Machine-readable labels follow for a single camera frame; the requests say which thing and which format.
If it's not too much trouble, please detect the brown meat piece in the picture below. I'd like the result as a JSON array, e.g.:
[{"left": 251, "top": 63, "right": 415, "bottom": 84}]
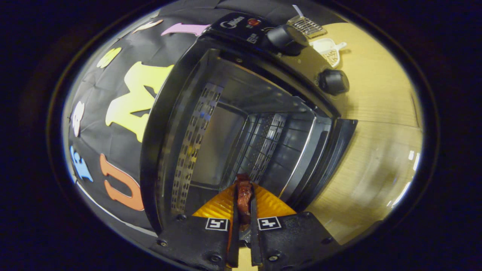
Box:
[{"left": 236, "top": 173, "right": 253, "bottom": 225}]

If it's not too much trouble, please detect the black toaster oven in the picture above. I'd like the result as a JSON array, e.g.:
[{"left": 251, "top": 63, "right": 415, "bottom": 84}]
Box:
[{"left": 140, "top": 11, "right": 358, "bottom": 234}]

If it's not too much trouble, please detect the white divided grain dish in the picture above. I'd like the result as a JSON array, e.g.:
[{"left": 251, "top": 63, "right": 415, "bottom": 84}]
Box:
[{"left": 310, "top": 38, "right": 347, "bottom": 68}]

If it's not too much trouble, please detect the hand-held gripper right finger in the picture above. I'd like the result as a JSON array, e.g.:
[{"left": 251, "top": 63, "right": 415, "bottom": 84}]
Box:
[{"left": 250, "top": 183, "right": 341, "bottom": 269}]

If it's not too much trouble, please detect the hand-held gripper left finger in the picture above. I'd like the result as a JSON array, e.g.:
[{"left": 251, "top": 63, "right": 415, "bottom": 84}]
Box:
[{"left": 151, "top": 183, "right": 239, "bottom": 269}]

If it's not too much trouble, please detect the metal mesh utensil holder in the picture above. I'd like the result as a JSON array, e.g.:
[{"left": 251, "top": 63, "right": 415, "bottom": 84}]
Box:
[{"left": 287, "top": 16, "right": 327, "bottom": 39}]

